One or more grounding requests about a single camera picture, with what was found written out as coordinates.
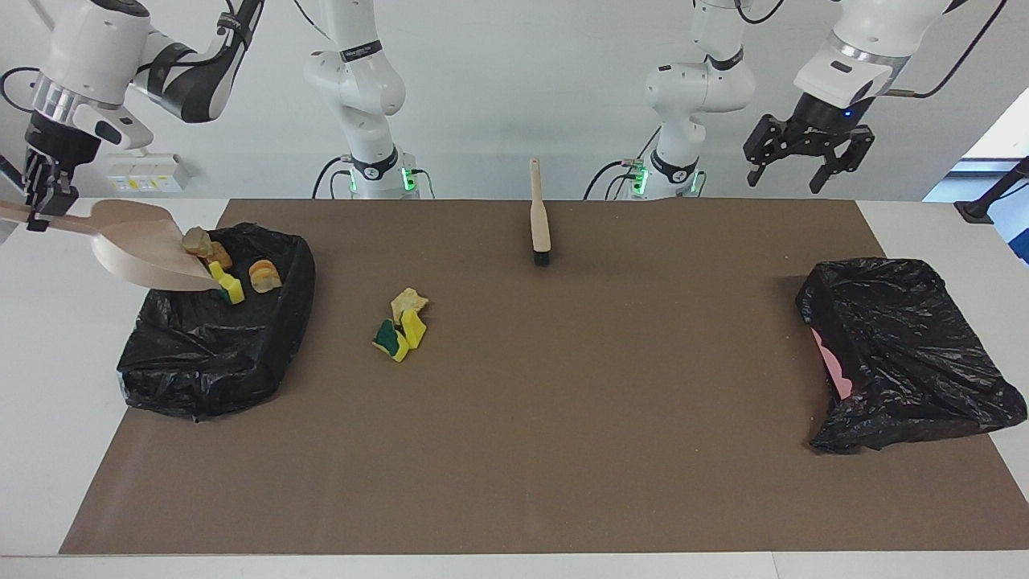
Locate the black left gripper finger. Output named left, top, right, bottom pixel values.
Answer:
left=810, top=127, right=875, bottom=194
left=741, top=115, right=793, bottom=187

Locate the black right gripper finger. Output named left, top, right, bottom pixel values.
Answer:
left=50, top=165, right=80, bottom=216
left=24, top=157, right=47, bottom=232

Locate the beige plastic dustpan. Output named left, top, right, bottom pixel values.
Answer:
left=0, top=199, right=211, bottom=292

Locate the yellow notched sponge piece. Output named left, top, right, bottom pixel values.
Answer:
left=209, top=261, right=245, bottom=306

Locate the beige foam chunk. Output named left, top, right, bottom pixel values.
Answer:
left=390, top=287, right=430, bottom=324
left=248, top=259, right=283, bottom=294

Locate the beige hand brush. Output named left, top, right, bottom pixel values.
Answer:
left=528, top=157, right=552, bottom=267

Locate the black bag lined pink bin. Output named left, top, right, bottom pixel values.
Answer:
left=795, top=257, right=1028, bottom=455

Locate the yellow and green sponge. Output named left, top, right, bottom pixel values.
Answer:
left=371, top=318, right=411, bottom=363

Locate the brown table mat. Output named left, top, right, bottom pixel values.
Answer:
left=59, top=199, right=1023, bottom=556

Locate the black clamp mount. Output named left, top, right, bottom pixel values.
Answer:
left=0, top=154, right=33, bottom=202
left=953, top=157, right=1029, bottom=224

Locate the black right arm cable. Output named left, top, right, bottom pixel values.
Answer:
left=0, top=0, right=266, bottom=115

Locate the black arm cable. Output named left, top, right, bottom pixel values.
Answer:
left=0, top=0, right=266, bottom=115
left=736, top=0, right=1010, bottom=99

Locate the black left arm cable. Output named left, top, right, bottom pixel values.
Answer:
left=736, top=0, right=1010, bottom=99

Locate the white wall power outlet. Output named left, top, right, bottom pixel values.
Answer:
left=105, top=153, right=192, bottom=194

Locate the black left base cable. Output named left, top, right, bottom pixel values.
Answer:
left=584, top=159, right=648, bottom=199

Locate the black base cable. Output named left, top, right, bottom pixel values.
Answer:
left=584, top=159, right=648, bottom=199
left=312, top=157, right=355, bottom=199

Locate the black right base cable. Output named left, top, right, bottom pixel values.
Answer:
left=312, top=157, right=355, bottom=199

